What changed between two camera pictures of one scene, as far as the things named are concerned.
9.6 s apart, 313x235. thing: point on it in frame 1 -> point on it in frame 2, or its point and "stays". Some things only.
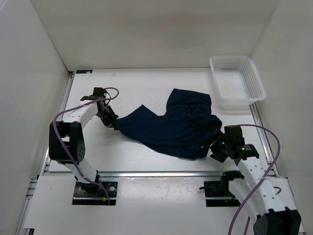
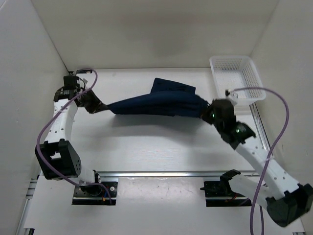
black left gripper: x=112 y=122 -> x=98 y=106
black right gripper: x=217 y=155 -> x=205 y=117
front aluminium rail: x=161 y=175 stays
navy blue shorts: x=182 y=132 -> x=167 y=98
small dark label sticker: x=88 y=71 stays
